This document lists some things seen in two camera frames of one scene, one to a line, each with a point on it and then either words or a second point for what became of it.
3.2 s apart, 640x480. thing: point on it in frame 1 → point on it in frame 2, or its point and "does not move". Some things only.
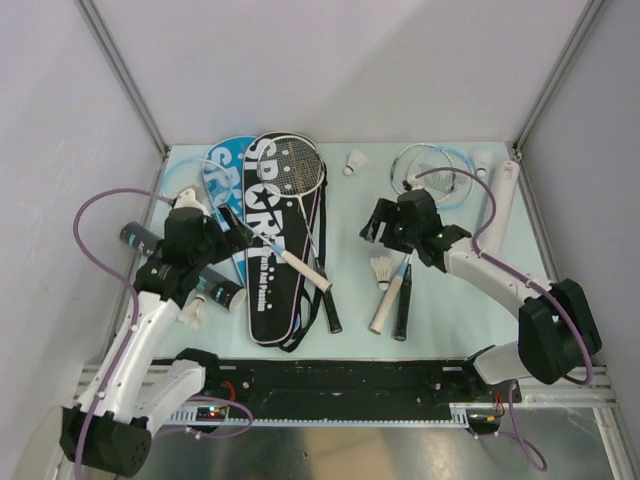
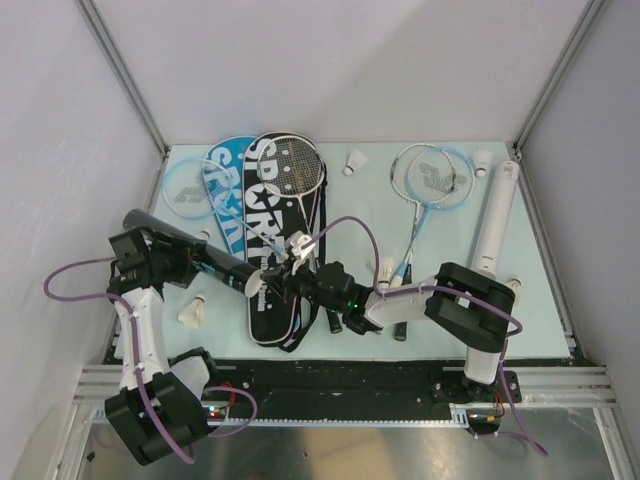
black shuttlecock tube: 212,282 → 210,261
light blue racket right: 449,175 does not move
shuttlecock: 193,316 does not move
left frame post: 106,42 does not move
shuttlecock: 482,160 does not move
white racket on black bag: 293,165 does not move
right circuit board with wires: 486,420 does not move
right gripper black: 388,211 → 281,277
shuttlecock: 356,160 does not move
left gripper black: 236,239 → 181,254
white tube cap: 237,299 → 253,283
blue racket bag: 225,163 does not move
